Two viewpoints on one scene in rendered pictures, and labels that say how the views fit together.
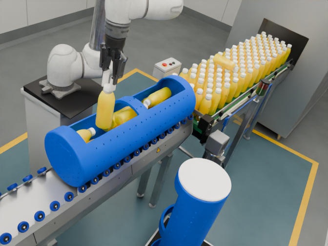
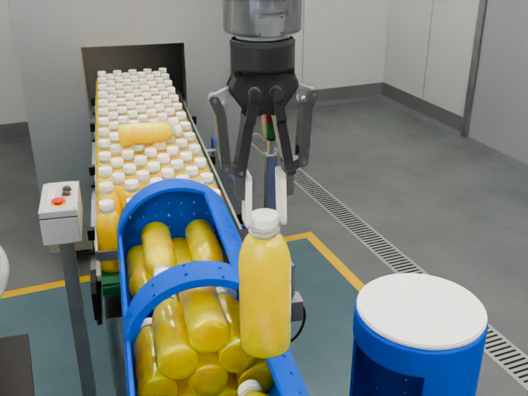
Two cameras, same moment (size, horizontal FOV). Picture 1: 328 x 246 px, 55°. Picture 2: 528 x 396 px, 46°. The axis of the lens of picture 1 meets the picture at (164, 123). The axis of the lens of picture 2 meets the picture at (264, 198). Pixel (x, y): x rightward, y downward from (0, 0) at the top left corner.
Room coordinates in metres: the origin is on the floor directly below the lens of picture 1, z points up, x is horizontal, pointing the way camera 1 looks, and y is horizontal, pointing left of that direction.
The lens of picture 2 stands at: (0.54, 0.75, 1.83)
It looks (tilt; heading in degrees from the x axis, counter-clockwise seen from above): 25 degrees down; 317
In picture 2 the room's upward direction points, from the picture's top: straight up
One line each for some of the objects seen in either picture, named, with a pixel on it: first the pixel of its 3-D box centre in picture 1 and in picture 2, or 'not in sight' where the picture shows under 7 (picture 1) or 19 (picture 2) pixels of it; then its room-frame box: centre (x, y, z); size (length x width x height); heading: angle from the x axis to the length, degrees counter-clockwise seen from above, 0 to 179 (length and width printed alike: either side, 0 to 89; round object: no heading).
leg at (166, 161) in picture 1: (159, 181); not in sight; (1.66, -0.09, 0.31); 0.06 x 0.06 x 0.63; 60
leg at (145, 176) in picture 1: (146, 171); not in sight; (1.73, 0.03, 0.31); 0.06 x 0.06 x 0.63; 60
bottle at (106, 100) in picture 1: (105, 107); (265, 287); (1.06, 0.26, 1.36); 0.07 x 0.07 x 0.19
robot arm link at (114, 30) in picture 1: (116, 27); (262, 10); (1.07, 0.26, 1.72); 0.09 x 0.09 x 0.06
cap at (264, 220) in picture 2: (108, 88); (264, 221); (1.06, 0.26, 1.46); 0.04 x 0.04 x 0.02
